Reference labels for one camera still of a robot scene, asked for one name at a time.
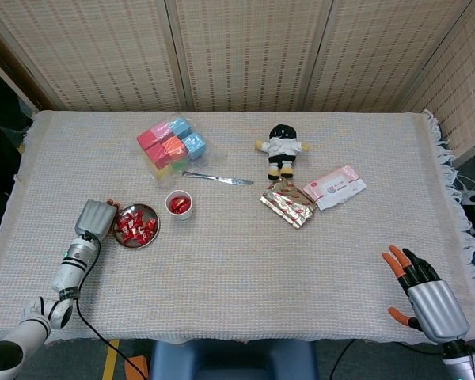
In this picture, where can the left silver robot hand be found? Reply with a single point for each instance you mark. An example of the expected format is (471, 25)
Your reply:
(97, 217)

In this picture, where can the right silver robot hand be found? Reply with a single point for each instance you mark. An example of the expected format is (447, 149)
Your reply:
(439, 308)

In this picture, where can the pile of red candies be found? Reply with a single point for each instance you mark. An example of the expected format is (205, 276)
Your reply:
(136, 227)

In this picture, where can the round metal plate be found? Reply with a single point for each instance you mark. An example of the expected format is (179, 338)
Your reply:
(144, 210)

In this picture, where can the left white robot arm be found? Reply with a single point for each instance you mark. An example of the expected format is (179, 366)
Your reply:
(69, 273)

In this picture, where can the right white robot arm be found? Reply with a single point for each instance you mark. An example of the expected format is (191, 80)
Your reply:
(459, 364)

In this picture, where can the white paper cup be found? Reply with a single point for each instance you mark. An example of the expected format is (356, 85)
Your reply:
(182, 216)

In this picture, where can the yellow foam cube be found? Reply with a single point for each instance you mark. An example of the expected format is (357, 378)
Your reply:
(163, 171)

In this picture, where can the red foam cube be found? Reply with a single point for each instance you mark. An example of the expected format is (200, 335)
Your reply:
(158, 155)
(147, 139)

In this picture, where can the green foam cube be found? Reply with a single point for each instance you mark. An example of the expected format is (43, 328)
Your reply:
(178, 165)

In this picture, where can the orange foam cube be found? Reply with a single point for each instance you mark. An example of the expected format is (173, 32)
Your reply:
(173, 147)

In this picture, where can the pink foam cube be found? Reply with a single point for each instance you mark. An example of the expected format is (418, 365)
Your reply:
(160, 128)

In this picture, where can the light blue foam cube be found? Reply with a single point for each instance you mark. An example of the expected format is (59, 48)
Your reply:
(181, 126)
(194, 145)

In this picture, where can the silver table knife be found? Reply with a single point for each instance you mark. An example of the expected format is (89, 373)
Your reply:
(221, 180)

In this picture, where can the clear plastic bag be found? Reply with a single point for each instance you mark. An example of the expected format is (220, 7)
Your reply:
(213, 156)

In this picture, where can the beige woven tablecloth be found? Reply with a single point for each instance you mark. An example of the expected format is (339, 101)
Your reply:
(237, 269)

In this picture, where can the orange block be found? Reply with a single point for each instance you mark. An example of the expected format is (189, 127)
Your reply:
(132, 370)

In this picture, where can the pink white wet wipes pack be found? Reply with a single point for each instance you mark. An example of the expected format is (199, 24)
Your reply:
(334, 188)

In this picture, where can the woven bamboo screen panel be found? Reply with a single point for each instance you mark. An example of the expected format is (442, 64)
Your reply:
(103, 55)
(459, 87)
(249, 55)
(380, 55)

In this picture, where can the brown wooden board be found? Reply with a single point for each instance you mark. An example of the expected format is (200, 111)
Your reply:
(12, 67)

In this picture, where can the gold foil snack package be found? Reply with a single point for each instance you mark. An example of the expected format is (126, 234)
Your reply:
(289, 206)

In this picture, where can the plush doll in white shirt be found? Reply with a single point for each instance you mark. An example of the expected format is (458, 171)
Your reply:
(281, 148)

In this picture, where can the blue chair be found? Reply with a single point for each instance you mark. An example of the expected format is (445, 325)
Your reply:
(233, 362)

